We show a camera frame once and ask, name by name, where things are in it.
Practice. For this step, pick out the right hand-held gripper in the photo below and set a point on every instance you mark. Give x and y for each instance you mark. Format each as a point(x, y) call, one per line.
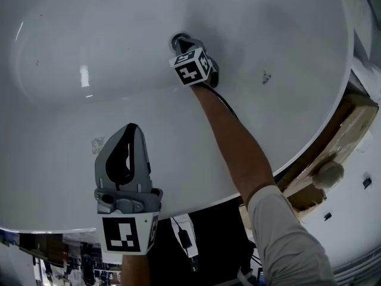
point(190, 68)

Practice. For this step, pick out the brown cardboard box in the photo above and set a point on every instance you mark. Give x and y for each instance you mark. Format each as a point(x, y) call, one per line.
point(342, 136)

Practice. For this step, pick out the person's right forearm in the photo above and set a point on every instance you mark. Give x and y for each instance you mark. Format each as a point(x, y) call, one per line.
point(232, 141)

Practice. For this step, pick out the person's left forearm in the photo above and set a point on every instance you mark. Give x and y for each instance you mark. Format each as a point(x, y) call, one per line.
point(135, 270)

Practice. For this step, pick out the chrome round drain stopper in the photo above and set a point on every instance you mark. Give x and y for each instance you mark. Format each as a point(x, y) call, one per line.
point(175, 38)

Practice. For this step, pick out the person's white shirt sleeve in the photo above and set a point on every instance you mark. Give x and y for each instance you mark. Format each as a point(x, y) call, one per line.
point(288, 243)

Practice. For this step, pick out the white bathtub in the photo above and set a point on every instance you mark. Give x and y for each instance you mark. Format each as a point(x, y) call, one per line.
point(89, 40)

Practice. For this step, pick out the small black clip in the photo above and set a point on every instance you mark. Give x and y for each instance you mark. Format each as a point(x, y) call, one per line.
point(367, 182)
point(327, 216)

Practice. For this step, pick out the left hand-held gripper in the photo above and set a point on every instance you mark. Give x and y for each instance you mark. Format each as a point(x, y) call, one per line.
point(128, 219)

